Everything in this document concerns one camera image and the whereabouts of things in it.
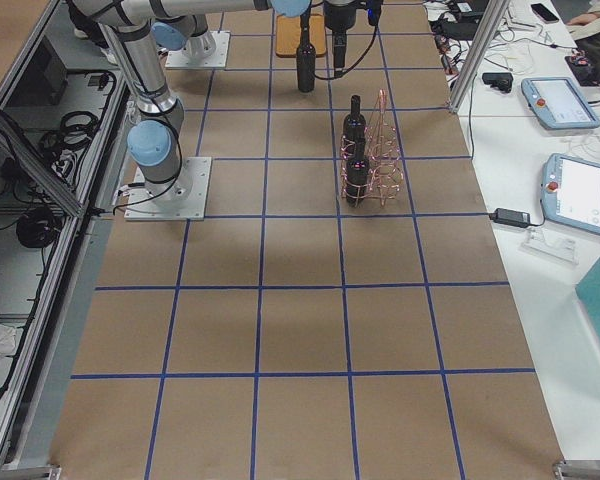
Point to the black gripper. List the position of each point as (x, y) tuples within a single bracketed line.
[(340, 16)]

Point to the dark wine bottle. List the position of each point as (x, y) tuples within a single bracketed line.
[(305, 67), (357, 168), (354, 126)]

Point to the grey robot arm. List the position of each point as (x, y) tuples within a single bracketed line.
[(128, 26)]

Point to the wooden tray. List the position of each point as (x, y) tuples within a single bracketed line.
[(288, 35)]

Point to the black handheld device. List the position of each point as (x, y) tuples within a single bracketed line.
[(501, 81)]

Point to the black smartphone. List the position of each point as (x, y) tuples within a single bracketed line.
[(544, 13)]

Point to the teach pendant far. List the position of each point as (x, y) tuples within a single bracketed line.
[(558, 103)]

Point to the teach pendant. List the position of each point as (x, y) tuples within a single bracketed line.
[(570, 192), (558, 103)]

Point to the black power adapter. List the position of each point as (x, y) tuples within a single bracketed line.
[(509, 217)]

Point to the teach pendant near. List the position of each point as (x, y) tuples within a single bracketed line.
[(570, 192)]

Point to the clear acrylic stand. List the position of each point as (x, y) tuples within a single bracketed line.
[(559, 248)]

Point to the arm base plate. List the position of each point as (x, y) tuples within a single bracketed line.
[(186, 199), (208, 51)]

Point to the copper wire bottle basket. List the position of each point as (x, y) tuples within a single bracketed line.
[(385, 174)]

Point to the aluminium frame post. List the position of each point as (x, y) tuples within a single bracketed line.
[(485, 33)]

